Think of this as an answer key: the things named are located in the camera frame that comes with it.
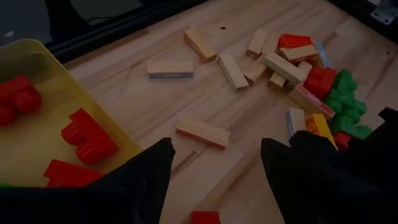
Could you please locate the silver metal bracket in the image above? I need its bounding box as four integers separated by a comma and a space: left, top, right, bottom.
369, 0, 398, 26

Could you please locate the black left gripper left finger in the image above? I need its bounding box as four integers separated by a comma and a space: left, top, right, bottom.
0, 138, 176, 224

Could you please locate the red chunky toy block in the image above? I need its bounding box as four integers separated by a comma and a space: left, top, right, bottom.
0, 75, 44, 127
190, 210, 221, 224
332, 132, 353, 152
303, 67, 338, 100
43, 159, 105, 189
61, 108, 119, 166

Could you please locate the wooden block blue side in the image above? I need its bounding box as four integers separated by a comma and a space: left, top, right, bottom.
313, 40, 331, 69

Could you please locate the wooden block pink side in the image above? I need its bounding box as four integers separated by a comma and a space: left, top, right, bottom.
288, 83, 336, 121

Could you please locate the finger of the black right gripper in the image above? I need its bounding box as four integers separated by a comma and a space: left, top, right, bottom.
289, 129, 341, 169

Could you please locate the yellow translucent plastic bin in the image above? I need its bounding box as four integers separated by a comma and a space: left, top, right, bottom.
0, 39, 144, 189

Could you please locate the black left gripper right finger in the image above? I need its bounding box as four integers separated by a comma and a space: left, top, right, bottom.
260, 138, 398, 224

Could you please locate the red-orange toy brick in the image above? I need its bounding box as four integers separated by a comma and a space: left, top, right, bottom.
277, 33, 313, 50

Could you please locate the yellow toy brick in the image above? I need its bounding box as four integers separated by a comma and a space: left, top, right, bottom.
304, 113, 338, 150

